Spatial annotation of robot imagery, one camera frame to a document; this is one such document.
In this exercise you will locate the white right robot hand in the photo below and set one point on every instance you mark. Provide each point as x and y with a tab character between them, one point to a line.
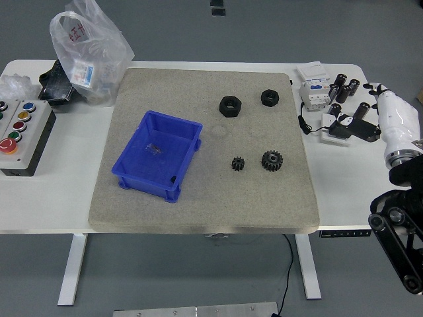
398	119

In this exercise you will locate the large black gear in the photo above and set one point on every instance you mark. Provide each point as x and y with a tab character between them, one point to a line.
272	160

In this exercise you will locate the small black gear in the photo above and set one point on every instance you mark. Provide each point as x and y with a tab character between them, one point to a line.
238	164

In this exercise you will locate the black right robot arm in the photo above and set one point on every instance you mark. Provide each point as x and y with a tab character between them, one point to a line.
404	204

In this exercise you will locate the small black hex nut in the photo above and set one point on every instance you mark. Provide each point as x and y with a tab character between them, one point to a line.
270	97

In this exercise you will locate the large black hex nut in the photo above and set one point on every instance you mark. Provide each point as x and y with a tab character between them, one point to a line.
231	106

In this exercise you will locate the grey push-button control box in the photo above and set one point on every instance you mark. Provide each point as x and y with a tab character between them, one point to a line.
31	138

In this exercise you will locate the brown cardboard piece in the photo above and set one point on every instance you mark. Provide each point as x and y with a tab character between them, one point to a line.
419	95

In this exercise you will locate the black cylindrical capacitor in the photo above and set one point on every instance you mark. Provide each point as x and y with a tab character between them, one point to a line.
354	87
361	111
344	94
334	109
333	94
341	80

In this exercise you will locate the black power adapter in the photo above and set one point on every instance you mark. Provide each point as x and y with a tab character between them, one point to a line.
337	130

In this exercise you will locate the white square plate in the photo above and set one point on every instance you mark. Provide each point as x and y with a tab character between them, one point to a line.
325	137

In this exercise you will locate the white circuit breaker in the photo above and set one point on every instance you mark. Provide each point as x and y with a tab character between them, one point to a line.
312	87

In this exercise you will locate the black table height controller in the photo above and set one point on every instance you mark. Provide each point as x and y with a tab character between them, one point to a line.
345	233

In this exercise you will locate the white table leg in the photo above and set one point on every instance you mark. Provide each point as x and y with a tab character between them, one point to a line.
309	267
72	267

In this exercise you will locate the black floor plate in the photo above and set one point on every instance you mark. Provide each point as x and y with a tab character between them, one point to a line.
218	12
216	2

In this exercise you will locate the grey-brown table mat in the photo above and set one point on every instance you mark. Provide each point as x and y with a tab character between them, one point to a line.
205	201

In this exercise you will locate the small clear screw bag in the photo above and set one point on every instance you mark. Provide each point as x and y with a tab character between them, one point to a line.
154	149

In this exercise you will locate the blue plastic bin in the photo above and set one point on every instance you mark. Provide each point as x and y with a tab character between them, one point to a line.
138	171

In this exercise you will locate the clear plastic bag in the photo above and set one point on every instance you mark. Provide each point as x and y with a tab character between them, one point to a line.
99	39

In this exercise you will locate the white blue small carton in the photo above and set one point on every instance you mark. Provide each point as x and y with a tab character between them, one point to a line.
82	73

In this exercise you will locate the black device block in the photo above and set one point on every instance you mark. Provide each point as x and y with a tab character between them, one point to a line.
54	89

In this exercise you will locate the crumpled clear plastic wrap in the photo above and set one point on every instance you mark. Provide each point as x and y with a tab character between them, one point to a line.
15	86

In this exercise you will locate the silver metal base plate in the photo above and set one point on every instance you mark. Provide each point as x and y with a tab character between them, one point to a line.
198	312

